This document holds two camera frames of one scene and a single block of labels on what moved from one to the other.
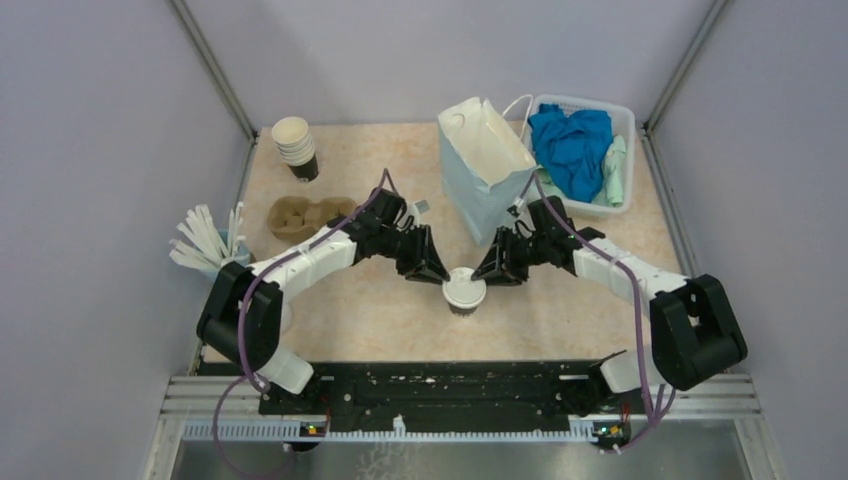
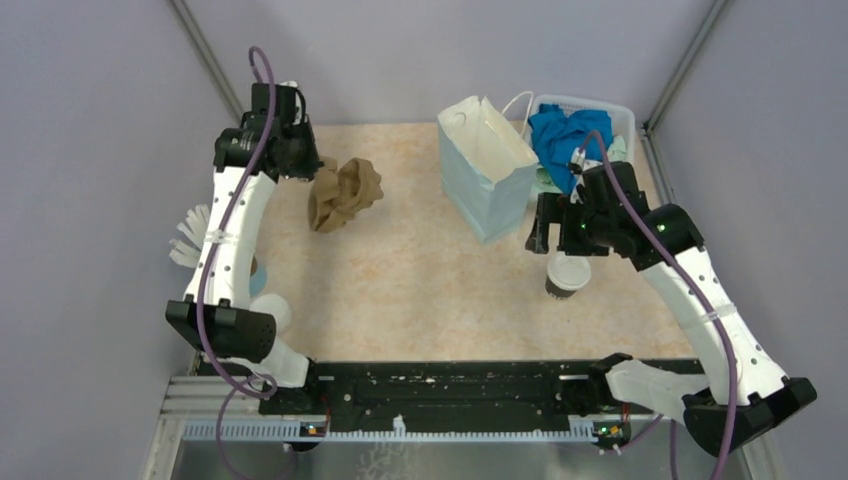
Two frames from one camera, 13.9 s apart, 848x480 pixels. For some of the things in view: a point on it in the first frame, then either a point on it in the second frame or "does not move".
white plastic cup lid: (461, 291) → (568, 272)
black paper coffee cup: (458, 311) → (558, 292)
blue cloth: (571, 149) does not move
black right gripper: (497, 259) → (557, 208)
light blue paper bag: (484, 167) does not move
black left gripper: (425, 254) → (312, 163)
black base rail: (518, 390) does not move
